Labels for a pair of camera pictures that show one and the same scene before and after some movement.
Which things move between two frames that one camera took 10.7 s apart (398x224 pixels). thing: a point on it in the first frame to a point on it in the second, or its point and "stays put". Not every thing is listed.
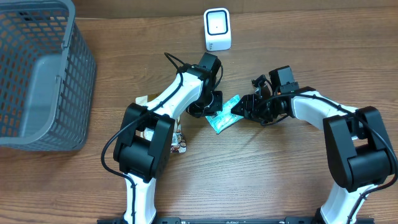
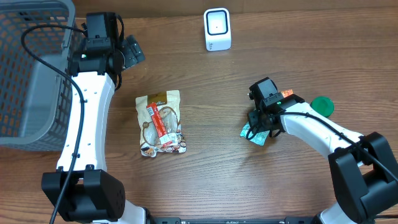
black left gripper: (208, 104) to (133, 50)
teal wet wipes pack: (225, 118) to (258, 137)
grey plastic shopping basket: (48, 71) stays put
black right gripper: (252, 106) to (255, 119)
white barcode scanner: (217, 28) stays put
